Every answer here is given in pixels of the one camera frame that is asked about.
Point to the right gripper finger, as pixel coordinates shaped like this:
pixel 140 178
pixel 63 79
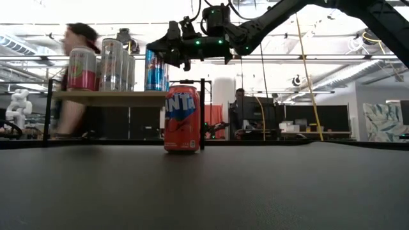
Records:
pixel 169 49

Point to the silver blue Red Bull can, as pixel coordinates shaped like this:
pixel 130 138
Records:
pixel 155 78
pixel 167 80

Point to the orange Fanta can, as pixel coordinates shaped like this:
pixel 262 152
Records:
pixel 182 124

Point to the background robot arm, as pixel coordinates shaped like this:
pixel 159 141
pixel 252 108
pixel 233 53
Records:
pixel 215 127

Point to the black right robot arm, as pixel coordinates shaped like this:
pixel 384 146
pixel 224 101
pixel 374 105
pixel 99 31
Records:
pixel 271 19

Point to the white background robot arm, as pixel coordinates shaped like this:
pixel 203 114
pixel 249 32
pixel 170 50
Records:
pixel 19 108

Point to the person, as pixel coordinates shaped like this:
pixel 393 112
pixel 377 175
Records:
pixel 238 96
pixel 75 35

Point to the red background panel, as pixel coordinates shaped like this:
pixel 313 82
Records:
pixel 214 111

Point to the suspended linear ceiling light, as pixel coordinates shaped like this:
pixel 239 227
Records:
pixel 300 92
pixel 335 57

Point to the white cardboard box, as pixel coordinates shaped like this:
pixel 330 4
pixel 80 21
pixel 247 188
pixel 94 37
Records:
pixel 289 127

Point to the black partition panel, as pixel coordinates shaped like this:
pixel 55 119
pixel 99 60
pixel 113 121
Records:
pixel 332 116

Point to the black table mat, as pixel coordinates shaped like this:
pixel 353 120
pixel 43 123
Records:
pixel 223 191

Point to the wooden background bench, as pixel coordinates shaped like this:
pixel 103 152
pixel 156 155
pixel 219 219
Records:
pixel 332 132

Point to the black curved hoop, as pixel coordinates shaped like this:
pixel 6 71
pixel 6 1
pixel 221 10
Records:
pixel 16 129

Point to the wooden shelf with black frame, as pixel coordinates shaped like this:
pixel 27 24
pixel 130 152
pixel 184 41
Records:
pixel 128 99

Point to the silver ventilation duct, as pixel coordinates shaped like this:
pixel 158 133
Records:
pixel 351 72
pixel 19 46

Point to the patterned wall panel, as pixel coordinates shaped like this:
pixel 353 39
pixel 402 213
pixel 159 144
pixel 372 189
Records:
pixel 381 123

